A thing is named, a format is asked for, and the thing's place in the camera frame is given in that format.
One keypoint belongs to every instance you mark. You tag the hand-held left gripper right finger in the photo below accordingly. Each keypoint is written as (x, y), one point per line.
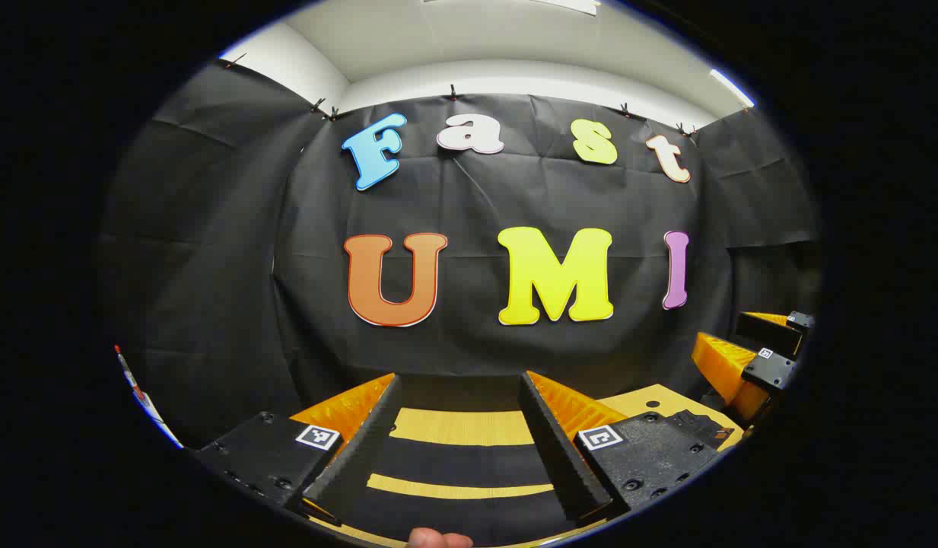
(560, 464)

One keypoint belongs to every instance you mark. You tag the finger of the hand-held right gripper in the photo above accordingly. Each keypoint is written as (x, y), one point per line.
(723, 365)
(769, 335)

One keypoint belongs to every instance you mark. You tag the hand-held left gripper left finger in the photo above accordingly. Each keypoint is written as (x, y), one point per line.
(362, 453)

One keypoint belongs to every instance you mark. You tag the dark blue jeans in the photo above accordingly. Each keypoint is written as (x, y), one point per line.
(461, 460)

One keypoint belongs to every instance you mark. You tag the white side table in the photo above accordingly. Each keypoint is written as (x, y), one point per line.
(161, 426)

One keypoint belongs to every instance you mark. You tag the ceiling light strip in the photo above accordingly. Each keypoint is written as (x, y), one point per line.
(731, 87)
(575, 6)

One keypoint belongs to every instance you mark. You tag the black backdrop cloth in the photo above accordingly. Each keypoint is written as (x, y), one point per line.
(476, 198)

